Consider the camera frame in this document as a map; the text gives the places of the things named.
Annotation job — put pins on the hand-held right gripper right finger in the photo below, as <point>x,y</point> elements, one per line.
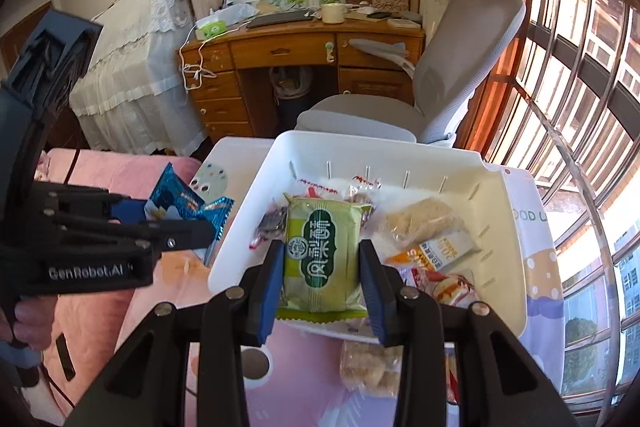
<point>375,294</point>

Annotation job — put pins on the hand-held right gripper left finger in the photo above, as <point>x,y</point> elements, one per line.
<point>265,294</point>

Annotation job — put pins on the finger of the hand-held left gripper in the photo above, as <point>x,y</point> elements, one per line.
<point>185,234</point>
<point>127,210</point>

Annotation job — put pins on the blue snack packet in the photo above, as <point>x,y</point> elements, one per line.
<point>175,197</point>

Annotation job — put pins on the green snack packet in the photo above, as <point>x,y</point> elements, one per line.
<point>320,252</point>

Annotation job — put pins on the red clear snack packet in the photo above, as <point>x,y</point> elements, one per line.
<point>362,194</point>

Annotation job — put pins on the white plastic basket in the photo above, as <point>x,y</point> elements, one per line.
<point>500,227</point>

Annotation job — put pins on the person's left hand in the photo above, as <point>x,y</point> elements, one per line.
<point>32,322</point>

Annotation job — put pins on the pink quilt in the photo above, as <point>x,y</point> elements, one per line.
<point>100,172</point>

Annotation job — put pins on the red white cake packet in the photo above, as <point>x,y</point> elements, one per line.
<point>440,287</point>

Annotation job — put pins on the dark snack packet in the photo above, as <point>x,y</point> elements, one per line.
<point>270,224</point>

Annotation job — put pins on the puffed rice snack packet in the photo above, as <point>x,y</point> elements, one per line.
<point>370,367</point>

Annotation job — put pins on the yellow noodle snack packet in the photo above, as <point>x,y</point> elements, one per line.
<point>420,217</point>

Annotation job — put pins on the small clear red-print packet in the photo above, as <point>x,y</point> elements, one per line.
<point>320,188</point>

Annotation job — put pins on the white lace cloth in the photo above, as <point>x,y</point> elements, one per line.
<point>130,72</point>

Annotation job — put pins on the dark trash bin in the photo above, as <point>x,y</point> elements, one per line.
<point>290,107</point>

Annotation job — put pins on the green tissue box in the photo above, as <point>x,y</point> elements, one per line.
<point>210,29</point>

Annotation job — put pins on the wooden desk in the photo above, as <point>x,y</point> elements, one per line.
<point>280,49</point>

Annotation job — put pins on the grey office chair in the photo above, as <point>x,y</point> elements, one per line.
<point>450,67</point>

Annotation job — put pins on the metal window grille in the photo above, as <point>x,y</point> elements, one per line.
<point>564,146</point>

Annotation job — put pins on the cream mug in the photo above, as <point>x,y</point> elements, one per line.
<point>332,13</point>

